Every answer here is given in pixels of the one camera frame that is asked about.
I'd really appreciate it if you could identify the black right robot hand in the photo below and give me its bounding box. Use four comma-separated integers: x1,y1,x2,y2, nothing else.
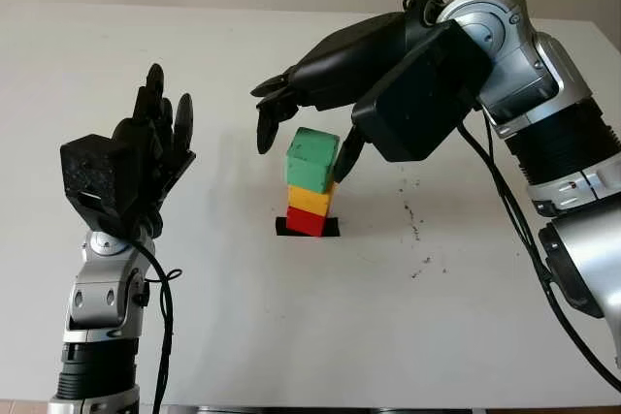
249,11,413,182

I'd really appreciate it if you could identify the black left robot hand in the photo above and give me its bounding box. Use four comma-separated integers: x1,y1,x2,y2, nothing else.
114,63,197,240

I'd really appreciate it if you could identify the green cube block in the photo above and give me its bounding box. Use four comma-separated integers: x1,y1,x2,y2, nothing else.
283,126,340,194

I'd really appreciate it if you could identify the yellow cube block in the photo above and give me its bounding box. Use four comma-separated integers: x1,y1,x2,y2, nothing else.
286,183,337,217

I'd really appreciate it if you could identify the red cube block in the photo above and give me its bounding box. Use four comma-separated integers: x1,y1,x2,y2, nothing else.
285,205,329,239

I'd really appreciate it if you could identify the black tape strip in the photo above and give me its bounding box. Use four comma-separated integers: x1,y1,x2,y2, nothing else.
275,216,341,239

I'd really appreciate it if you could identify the dark robot torso edge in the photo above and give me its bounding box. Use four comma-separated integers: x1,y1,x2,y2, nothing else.
162,403,486,414

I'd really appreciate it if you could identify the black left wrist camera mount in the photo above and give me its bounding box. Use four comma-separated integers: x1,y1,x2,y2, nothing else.
59,133,142,240

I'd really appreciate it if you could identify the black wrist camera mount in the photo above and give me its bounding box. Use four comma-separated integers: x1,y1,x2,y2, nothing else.
59,133,142,240
351,18,494,163

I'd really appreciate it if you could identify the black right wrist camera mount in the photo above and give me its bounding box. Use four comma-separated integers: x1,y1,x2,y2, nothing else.
351,18,494,163

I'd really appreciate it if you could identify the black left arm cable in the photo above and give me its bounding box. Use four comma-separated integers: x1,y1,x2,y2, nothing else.
128,239,183,414

